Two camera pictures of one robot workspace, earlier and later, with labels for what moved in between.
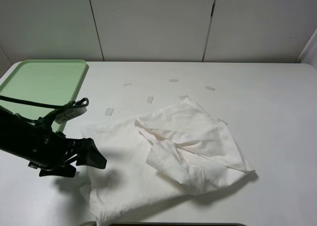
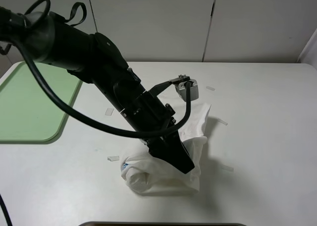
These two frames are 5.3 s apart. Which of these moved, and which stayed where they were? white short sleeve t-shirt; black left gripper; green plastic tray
Moved: black left gripper; white short sleeve t-shirt
Stayed: green plastic tray
